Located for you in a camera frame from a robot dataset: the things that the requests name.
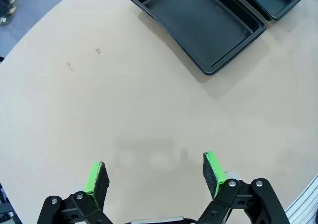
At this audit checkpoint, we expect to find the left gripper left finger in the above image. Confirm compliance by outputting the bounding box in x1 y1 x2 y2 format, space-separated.
37 161 114 224

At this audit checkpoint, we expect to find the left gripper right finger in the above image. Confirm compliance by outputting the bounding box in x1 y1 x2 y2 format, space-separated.
196 151 290 224

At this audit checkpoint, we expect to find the aluminium mounting frame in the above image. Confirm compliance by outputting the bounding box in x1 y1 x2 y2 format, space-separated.
284 173 318 224

